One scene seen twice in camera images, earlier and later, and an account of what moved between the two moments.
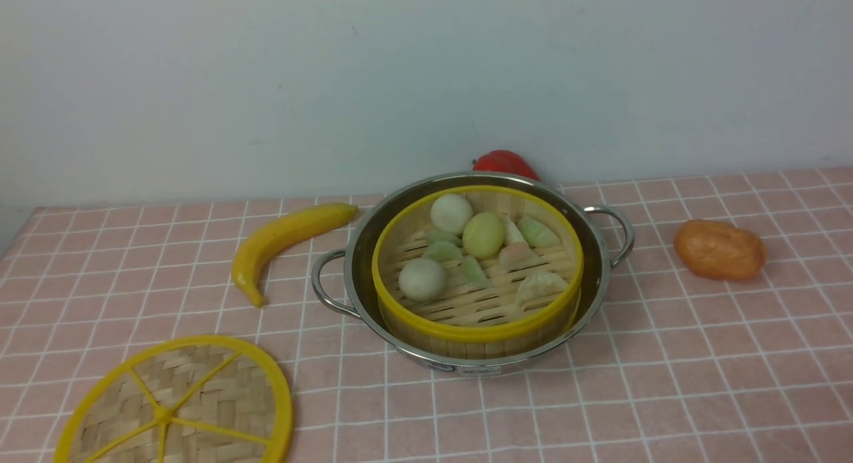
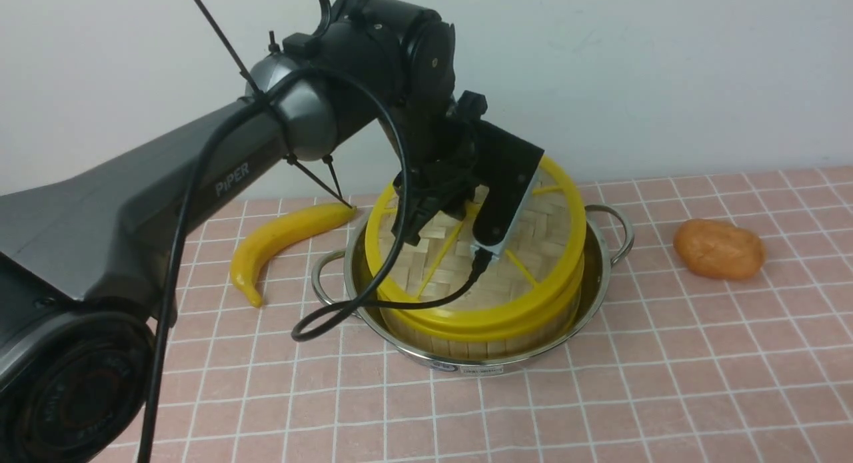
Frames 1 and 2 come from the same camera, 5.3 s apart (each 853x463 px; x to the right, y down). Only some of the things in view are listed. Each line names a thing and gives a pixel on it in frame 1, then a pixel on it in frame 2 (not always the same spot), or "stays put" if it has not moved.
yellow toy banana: (258, 250) stays put
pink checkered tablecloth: (673, 369) stays put
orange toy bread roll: (719, 250) stays put
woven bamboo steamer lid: (204, 399) -> (530, 294)
